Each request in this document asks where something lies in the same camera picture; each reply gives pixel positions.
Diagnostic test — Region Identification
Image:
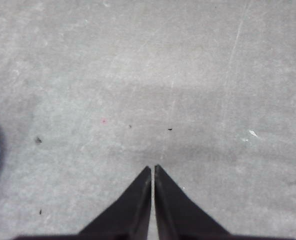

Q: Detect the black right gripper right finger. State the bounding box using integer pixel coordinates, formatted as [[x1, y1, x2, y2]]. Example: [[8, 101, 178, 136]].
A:
[[154, 164, 233, 240]]

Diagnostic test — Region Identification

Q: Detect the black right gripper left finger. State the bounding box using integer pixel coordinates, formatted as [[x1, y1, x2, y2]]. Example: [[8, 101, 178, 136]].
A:
[[77, 165, 152, 240]]

